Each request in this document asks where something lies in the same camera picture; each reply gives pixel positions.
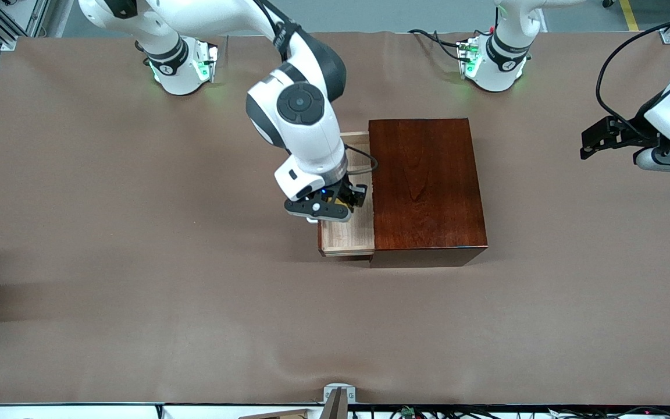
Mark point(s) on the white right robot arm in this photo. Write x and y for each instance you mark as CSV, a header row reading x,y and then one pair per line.
x,y
300,128

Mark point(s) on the light wooden strip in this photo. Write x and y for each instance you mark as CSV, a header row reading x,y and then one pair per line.
x,y
282,415

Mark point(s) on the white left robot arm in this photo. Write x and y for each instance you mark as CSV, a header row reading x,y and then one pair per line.
x,y
503,58

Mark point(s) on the brown table mat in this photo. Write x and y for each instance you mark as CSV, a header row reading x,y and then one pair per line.
x,y
195,326

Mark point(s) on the dark camera stand post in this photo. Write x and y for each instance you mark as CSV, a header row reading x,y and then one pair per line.
x,y
335,407

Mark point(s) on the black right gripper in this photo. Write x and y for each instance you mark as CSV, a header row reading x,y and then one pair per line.
x,y
349,191

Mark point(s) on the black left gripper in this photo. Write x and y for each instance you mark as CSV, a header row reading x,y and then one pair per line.
x,y
639,131

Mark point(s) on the dark red wooden cabinet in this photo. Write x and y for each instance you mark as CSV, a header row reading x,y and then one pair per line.
x,y
428,198

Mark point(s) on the grey table clamp bracket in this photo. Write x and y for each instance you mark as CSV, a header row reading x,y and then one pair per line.
x,y
339,387

